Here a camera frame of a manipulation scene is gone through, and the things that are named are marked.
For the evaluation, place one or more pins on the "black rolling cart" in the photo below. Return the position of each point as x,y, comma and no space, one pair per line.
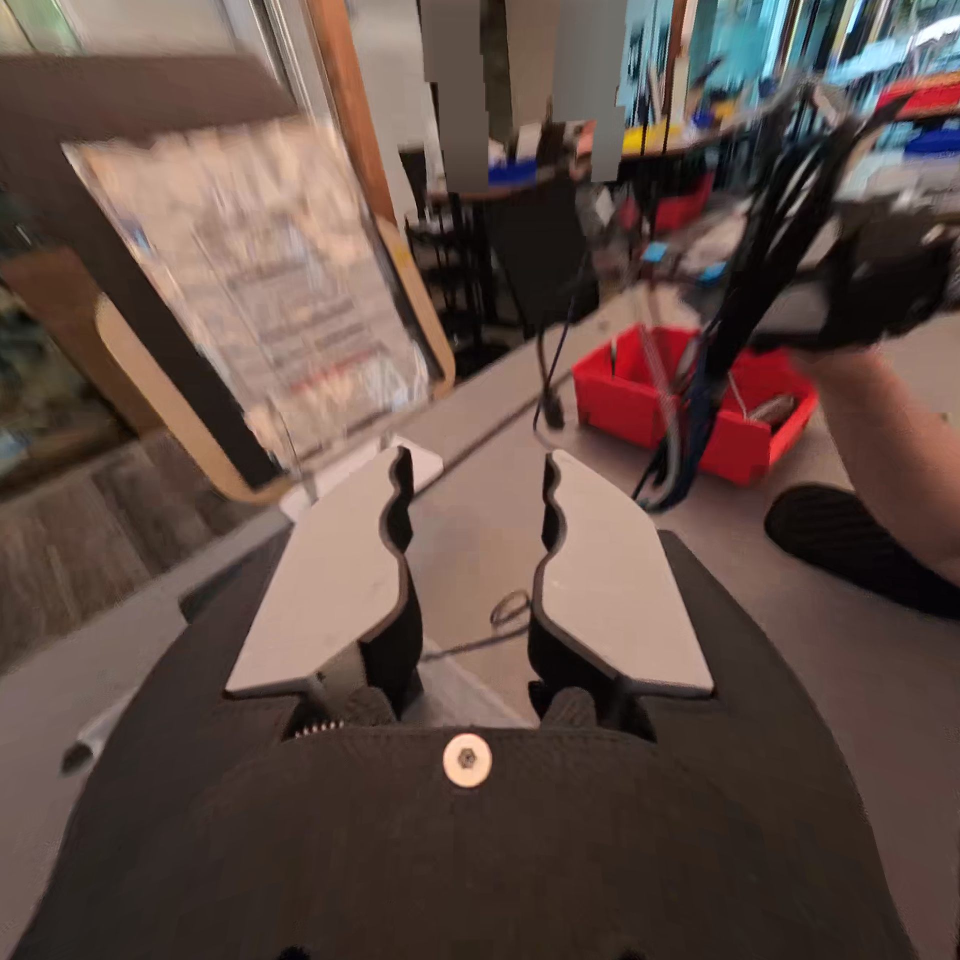
450,285

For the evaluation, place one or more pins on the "yellow storage bin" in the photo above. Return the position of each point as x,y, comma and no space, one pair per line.
645,139

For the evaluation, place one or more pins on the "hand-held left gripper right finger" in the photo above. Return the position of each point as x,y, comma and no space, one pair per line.
622,600

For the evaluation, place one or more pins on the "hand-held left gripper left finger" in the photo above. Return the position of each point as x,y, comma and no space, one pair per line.
330,585

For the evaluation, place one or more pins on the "laminated instruction sheet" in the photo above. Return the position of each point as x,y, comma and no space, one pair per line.
262,285

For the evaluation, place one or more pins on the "blue storage bin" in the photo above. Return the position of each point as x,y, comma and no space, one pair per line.
514,174

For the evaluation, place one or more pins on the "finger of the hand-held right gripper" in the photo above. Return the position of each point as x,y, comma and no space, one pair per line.
795,311

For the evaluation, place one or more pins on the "black mesh office chair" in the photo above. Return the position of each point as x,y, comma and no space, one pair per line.
840,540

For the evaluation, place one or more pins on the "red plastic bin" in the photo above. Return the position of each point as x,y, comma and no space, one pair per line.
622,405

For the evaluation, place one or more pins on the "red storage bin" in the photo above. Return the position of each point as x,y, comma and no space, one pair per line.
682,210

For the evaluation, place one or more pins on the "clear plastic bin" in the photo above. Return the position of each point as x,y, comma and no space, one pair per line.
472,697

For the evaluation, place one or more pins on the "person's right forearm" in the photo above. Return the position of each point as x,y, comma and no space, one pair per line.
885,450

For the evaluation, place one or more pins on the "wooden support post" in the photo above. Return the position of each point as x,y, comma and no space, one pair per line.
352,112

